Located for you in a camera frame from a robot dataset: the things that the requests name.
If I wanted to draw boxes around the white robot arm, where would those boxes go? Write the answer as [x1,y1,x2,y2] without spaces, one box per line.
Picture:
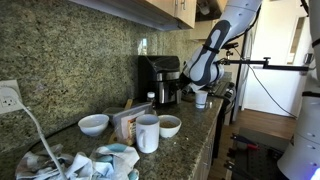
[179,0,262,91]

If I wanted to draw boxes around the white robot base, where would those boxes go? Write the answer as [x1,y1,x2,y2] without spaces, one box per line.
[277,0,320,180]

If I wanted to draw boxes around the wooden spatula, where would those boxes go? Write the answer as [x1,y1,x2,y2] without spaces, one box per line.
[124,99,133,110]

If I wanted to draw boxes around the white bowl with cereal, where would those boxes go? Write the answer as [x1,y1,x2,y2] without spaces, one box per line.
[159,115,182,138]

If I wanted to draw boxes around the white mug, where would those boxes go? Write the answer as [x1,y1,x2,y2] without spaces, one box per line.
[136,114,160,154]

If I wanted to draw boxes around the white paper cup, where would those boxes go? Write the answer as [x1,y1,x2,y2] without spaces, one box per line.
[195,90,207,109]

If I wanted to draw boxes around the black stove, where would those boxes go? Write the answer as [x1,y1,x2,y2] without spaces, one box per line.
[207,72,237,125]

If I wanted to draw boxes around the empty white bowl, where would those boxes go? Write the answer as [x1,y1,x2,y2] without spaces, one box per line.
[78,114,109,136]

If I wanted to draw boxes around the white blue cloth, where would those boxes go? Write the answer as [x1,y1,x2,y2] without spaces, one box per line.
[15,143,140,180]

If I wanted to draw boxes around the upper wooden cabinets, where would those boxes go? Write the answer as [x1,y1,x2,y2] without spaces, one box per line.
[70,0,227,31]

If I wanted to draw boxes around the black perforated cart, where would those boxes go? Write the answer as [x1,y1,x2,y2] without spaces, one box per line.
[224,128,289,180]

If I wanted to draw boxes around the black camera stand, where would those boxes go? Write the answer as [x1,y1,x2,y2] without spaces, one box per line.
[217,42,309,72]

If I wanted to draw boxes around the white power cable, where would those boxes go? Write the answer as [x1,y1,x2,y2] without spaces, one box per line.
[0,86,68,180]

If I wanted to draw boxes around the white wall outlet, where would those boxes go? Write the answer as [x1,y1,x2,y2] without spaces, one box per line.
[0,80,22,114]

